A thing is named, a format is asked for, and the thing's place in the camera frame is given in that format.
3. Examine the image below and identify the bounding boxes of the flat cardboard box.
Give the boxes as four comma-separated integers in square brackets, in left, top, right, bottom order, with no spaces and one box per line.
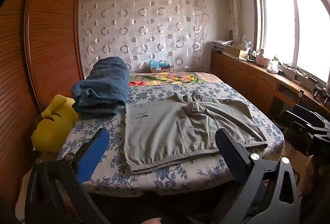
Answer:
[224,46,250,59]

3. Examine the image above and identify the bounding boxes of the pink jug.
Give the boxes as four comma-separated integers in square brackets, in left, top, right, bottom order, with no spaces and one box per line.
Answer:
[256,49,268,66]

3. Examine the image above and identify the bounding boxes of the circle patterned curtain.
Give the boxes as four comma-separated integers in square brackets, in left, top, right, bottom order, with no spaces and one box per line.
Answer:
[79,0,210,74]

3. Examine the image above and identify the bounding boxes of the white tied curtain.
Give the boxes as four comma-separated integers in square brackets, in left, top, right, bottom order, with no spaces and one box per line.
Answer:
[224,0,243,43]

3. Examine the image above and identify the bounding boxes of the grey pants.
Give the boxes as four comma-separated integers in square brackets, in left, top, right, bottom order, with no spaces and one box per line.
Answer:
[124,90,269,175]

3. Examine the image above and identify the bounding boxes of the yellow plush cushion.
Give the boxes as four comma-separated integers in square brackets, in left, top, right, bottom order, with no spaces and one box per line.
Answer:
[31,94,79,154]

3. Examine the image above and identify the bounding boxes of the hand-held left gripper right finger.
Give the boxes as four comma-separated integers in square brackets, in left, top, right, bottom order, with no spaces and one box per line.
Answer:
[215,128,301,224]

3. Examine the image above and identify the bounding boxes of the wooden cabinet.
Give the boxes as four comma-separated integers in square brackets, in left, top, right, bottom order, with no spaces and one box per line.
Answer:
[210,51,330,123]

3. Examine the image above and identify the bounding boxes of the window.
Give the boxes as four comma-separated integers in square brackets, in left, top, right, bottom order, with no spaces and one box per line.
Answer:
[254,0,330,83]

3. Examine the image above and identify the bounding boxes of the stack of papers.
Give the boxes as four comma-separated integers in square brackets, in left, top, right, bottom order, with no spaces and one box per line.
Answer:
[211,40,234,52]

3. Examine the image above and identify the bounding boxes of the colourful flower blanket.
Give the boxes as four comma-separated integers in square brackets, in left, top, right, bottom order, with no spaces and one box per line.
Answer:
[127,72,214,85]

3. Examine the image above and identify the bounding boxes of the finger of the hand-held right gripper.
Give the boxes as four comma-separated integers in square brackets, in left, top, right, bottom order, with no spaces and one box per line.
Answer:
[275,105,323,137]

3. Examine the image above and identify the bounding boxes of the small cardboard box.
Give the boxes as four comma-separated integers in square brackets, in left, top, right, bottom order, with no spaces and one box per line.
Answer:
[150,64,172,74]

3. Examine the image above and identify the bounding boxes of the folded blue jeans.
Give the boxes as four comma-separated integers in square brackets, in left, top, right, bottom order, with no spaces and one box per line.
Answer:
[71,57,129,119]

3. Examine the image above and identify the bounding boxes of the person's left hand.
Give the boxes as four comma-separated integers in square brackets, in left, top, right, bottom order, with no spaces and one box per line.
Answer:
[140,217,162,224]

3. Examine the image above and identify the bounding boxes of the wooden slatted wardrobe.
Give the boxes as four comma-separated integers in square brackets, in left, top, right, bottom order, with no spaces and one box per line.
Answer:
[0,0,85,214]

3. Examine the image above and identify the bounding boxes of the light blue plastic bag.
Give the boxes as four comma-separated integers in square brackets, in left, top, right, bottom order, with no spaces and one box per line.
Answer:
[149,59,169,68]

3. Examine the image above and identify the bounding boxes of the blue floral blanket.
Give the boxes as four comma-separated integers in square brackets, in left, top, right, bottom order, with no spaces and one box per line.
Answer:
[55,82,284,194]

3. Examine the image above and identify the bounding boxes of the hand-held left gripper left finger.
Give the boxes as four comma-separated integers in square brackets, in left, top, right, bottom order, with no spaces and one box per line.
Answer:
[24,128,111,224]

